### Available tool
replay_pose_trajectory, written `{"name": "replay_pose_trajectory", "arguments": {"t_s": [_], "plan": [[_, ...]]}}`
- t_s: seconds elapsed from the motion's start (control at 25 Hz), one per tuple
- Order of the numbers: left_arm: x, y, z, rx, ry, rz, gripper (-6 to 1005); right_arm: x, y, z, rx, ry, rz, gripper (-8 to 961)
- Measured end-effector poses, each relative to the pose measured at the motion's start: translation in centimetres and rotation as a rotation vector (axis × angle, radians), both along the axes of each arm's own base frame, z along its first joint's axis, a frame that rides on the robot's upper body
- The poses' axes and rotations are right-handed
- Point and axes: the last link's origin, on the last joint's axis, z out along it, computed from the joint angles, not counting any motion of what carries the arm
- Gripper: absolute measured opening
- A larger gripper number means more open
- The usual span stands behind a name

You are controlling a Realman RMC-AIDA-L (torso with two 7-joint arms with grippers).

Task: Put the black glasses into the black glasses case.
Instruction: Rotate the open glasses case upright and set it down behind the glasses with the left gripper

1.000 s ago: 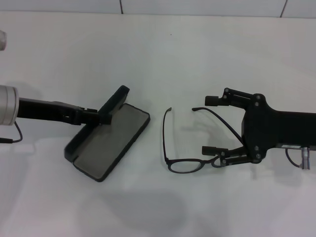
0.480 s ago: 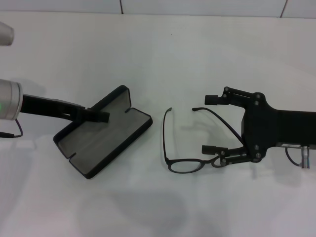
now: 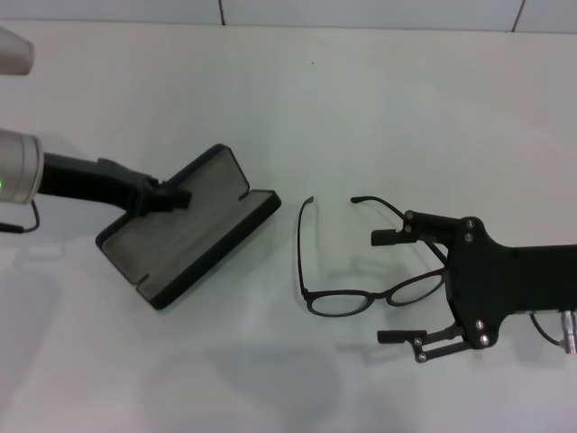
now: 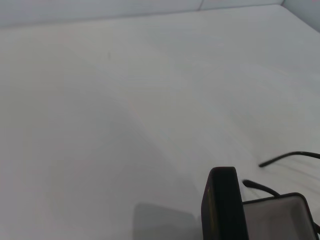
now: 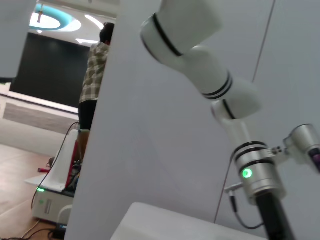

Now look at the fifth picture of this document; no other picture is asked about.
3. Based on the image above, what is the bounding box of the round blue ceiling light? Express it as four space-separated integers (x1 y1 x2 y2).
29 3 82 32

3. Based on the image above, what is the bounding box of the person in plaid shirt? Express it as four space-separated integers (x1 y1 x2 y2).
78 22 116 161

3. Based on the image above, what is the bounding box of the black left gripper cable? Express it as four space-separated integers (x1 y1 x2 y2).
224 182 266 230

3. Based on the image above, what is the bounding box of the black power cable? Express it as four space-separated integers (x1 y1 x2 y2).
30 121 79 211

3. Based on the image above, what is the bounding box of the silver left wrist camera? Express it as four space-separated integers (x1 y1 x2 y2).
282 123 320 174

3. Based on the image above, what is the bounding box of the white machine base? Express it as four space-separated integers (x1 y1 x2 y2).
24 122 84 224

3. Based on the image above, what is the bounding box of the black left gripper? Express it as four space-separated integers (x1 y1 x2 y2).
255 191 297 240

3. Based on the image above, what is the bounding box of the large black wall screen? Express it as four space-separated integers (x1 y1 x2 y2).
9 32 91 110

